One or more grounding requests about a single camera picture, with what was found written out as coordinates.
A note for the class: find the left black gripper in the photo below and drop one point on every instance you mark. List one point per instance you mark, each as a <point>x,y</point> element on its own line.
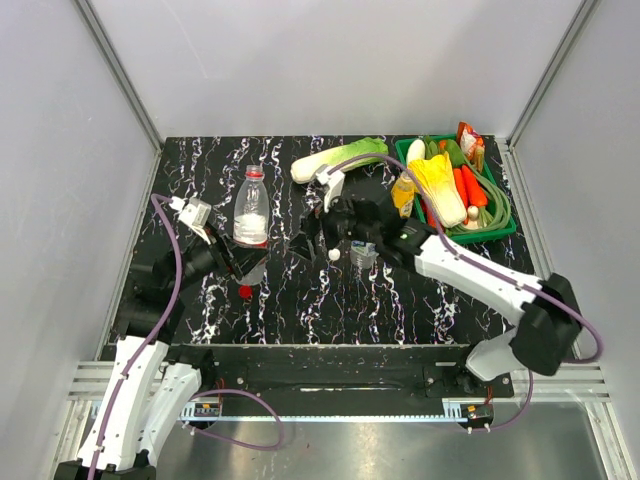
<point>229,253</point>

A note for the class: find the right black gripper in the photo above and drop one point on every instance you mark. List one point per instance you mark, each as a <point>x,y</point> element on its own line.
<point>305,242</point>

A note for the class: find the white bottle cap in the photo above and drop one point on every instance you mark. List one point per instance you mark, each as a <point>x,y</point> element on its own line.
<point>334,254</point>

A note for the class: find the red bottle cap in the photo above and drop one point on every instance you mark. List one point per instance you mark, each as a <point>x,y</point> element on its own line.
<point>245,292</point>

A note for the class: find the red-label soda bottle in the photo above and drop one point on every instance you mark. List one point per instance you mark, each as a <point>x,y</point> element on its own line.
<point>252,210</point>

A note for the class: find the clear blue-cap water bottle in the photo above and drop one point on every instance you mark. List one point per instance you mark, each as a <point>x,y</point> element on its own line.
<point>363,255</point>

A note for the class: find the yellow juice bottle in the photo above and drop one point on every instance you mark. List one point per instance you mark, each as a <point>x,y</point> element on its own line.
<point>402,194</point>

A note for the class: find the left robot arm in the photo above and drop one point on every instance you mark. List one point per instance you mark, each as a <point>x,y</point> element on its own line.
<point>152,379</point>

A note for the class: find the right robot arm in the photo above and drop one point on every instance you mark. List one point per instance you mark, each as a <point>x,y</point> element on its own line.
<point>541,312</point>

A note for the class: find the toy napa cabbage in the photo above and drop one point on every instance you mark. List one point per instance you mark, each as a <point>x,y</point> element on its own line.
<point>303,170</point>

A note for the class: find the toy white radish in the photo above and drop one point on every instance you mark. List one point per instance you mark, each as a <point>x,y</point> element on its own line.
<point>416,151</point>

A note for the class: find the green plastic basket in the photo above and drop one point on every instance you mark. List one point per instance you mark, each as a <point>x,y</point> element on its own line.
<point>401,146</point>

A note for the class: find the toy orange carrot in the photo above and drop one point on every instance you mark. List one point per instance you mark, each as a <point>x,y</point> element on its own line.
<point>469,188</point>

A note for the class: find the red snack packet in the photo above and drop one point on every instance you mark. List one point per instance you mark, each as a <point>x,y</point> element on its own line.
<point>470,142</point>

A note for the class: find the toy green beans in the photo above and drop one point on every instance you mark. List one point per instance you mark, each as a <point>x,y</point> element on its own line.
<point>476,218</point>

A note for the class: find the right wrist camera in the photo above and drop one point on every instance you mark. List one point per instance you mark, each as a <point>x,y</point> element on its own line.
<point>331,184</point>

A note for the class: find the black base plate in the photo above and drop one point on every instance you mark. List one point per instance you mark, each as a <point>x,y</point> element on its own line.
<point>341,381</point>

